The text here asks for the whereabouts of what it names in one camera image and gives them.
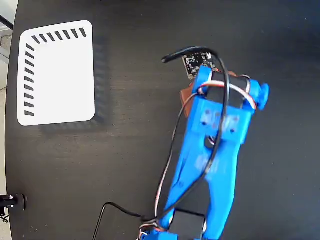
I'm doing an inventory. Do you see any white tray with black stripes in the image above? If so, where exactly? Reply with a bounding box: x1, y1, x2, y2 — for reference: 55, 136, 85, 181
16, 19, 96, 127

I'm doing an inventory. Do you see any black table clamp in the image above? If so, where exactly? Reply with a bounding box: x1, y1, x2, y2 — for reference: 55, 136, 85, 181
0, 193, 28, 223

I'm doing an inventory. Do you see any black metal bar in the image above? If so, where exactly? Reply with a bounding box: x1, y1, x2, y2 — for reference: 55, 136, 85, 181
0, 14, 15, 30

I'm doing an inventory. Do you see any black camera cable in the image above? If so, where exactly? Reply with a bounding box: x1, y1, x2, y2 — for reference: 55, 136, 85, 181
92, 46, 232, 240

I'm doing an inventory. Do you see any red white servo wire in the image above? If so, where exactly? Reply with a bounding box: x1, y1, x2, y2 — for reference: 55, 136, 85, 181
138, 79, 258, 240

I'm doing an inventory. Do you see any bare camera circuit board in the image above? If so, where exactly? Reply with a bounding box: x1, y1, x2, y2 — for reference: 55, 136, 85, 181
181, 51, 221, 81

